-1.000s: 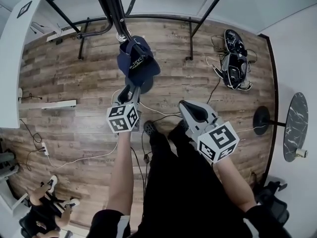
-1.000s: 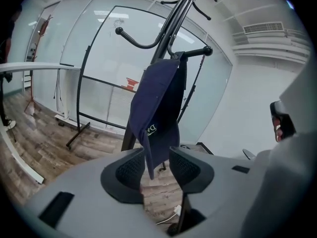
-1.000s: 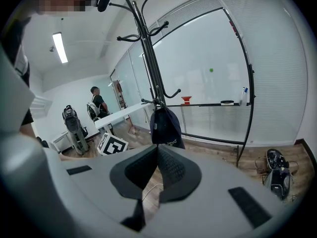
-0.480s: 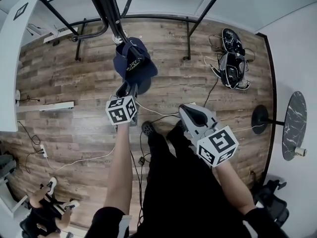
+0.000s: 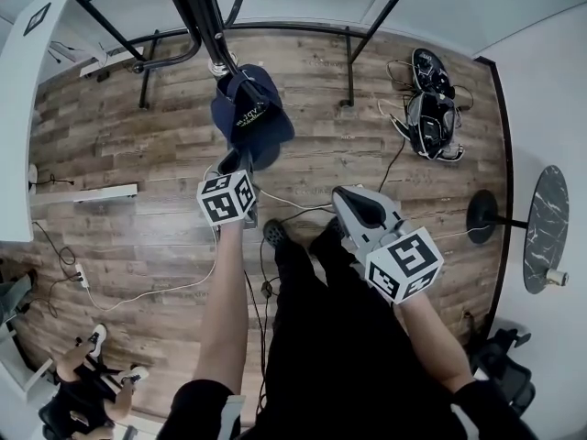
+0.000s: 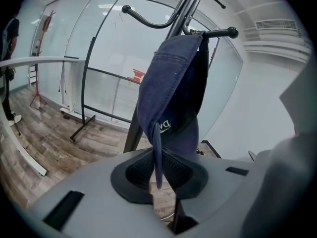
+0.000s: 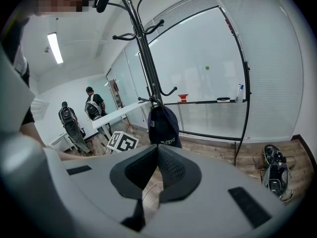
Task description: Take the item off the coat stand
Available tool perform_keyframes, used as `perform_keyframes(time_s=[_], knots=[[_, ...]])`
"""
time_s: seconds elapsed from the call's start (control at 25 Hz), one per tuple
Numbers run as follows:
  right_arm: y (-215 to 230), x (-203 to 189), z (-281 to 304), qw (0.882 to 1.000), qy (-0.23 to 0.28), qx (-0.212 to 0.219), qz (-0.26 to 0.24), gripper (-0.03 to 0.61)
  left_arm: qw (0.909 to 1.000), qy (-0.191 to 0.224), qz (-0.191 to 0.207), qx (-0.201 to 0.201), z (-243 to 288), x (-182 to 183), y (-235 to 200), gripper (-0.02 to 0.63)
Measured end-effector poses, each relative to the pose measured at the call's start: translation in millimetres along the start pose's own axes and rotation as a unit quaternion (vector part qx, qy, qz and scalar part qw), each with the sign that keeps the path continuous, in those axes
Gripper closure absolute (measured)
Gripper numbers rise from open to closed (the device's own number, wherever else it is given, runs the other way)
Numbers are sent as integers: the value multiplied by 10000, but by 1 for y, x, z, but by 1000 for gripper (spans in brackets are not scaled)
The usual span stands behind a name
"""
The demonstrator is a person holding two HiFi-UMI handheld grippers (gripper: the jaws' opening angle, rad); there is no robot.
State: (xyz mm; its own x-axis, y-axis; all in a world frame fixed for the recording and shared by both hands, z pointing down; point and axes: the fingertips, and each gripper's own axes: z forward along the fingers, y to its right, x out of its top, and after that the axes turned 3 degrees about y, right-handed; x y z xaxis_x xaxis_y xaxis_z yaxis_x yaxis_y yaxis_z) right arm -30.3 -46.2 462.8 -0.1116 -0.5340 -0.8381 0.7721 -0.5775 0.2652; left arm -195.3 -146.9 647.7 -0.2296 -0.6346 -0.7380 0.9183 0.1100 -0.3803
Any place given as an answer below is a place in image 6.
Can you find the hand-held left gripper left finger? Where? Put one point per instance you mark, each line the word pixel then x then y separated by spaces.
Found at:
pixel 99 197

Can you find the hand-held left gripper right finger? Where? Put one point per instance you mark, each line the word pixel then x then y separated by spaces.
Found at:
pixel 223 195

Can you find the navy blue cap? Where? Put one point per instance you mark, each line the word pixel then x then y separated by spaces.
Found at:
pixel 168 83

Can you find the black coat stand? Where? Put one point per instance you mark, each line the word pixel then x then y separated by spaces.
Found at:
pixel 184 14

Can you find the black power adapter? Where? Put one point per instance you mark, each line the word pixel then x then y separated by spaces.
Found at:
pixel 67 117

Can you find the red sticker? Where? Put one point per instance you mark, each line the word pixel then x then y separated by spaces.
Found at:
pixel 136 76

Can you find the black framed whiteboard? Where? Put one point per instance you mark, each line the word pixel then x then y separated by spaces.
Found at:
pixel 119 46

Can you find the white ceiling air vent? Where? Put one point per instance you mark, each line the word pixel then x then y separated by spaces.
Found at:
pixel 276 25

